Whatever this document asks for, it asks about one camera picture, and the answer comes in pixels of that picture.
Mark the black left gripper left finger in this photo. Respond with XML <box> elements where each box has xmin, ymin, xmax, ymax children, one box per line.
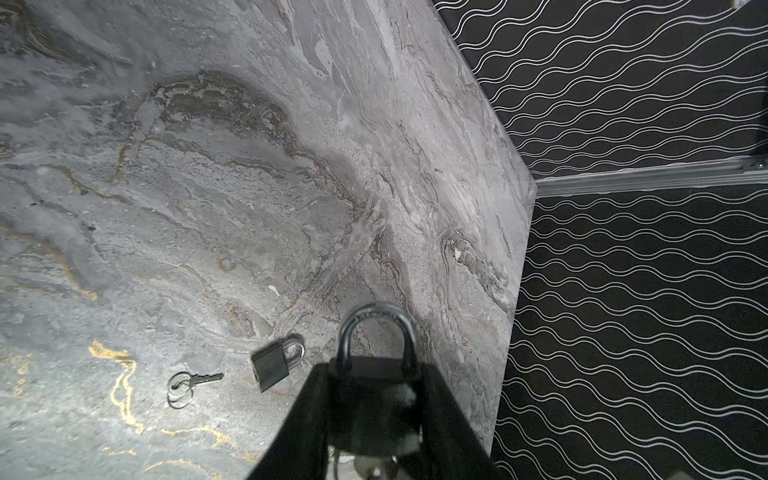
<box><xmin>247</xmin><ymin>363</ymin><xmax>330</xmax><ymax>480</ymax></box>

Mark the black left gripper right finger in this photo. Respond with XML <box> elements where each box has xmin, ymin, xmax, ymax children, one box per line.
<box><xmin>421</xmin><ymin>364</ymin><xmax>501</xmax><ymax>480</ymax></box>

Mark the black padlock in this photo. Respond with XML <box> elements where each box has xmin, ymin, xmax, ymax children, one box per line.
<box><xmin>328</xmin><ymin>302</ymin><xmax>421</xmax><ymax>457</ymax></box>

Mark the black padlock farther back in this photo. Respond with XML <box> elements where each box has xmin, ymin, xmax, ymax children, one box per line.
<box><xmin>250</xmin><ymin>335</ymin><xmax>306</xmax><ymax>392</ymax></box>

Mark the silver key with ring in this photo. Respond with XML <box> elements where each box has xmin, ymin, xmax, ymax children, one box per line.
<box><xmin>166</xmin><ymin>371</ymin><xmax>224</xmax><ymax>410</ymax></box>

